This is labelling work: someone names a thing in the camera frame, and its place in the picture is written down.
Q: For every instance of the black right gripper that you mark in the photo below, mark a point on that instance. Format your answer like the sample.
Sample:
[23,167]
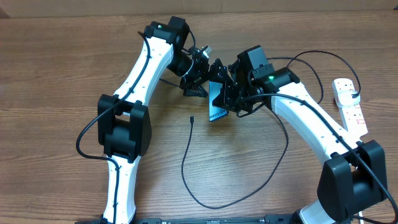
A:
[226,101]

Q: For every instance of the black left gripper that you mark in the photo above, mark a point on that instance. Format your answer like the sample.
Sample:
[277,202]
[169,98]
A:
[201,74]

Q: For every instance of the Galaxy smartphone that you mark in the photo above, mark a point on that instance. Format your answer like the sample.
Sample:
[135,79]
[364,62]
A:
[216,112]

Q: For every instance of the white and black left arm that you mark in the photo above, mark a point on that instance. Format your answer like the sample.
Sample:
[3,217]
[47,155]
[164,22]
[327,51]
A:
[124,128]

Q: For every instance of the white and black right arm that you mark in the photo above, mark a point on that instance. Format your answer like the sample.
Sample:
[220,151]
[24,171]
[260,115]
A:
[353,174]

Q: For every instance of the white charger plug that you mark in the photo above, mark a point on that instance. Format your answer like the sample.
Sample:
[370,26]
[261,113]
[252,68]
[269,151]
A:
[347,98]

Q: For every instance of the white power strip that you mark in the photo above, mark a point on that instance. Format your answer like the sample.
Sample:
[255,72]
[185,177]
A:
[349,108]

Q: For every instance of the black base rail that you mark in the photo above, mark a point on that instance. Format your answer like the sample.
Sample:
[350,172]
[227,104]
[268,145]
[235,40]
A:
[267,219]

